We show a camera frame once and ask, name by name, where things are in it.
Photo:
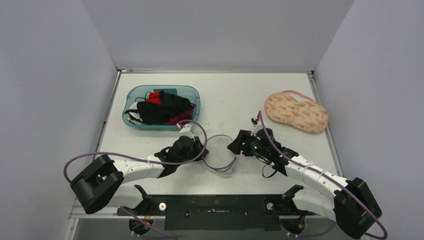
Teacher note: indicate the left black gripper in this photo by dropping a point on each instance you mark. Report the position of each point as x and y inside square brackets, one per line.
[197, 145]

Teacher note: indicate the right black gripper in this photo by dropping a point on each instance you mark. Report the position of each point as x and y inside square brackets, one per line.
[240, 144]

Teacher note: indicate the peach floral padded bra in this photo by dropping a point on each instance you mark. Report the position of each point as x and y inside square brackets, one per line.
[296, 110]

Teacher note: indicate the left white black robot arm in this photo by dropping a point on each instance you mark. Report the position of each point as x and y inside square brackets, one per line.
[105, 182]

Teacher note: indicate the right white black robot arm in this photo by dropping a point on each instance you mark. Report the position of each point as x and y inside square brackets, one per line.
[349, 203]

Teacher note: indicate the dark red lace bra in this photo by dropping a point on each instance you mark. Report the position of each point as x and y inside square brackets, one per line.
[187, 115]

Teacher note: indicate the white black bra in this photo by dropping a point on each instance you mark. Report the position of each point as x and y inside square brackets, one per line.
[133, 114]

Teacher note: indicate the teal plastic bin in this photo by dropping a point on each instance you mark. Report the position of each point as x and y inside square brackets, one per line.
[141, 92]

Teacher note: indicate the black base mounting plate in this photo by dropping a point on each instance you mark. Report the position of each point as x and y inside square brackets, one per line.
[216, 212]

